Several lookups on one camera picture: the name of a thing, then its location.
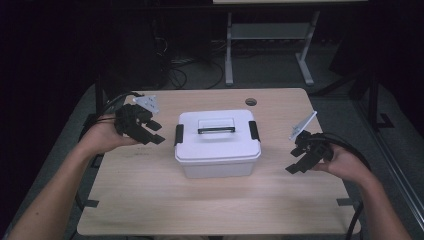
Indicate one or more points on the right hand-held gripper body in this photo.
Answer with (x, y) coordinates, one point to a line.
(316, 148)

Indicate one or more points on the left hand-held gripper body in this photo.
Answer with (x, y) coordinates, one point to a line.
(128, 120)

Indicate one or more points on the white lid with black latches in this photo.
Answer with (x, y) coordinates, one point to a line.
(216, 143)

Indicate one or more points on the white plastic storage box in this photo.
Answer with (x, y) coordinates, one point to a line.
(216, 170)

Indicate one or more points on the person's left hand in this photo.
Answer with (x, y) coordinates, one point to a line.
(101, 135)

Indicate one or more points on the person's right hand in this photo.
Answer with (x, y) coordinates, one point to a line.
(346, 165)

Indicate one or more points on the black tape strip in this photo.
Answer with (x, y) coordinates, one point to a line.
(90, 203)
(345, 201)

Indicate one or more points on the black metal stand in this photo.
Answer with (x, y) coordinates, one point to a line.
(373, 100)

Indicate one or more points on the black metal post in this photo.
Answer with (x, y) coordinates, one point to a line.
(99, 96)

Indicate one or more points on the aluminium profile rail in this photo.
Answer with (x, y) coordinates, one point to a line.
(401, 186)

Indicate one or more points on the grey metal desk frame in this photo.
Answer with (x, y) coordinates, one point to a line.
(266, 31)

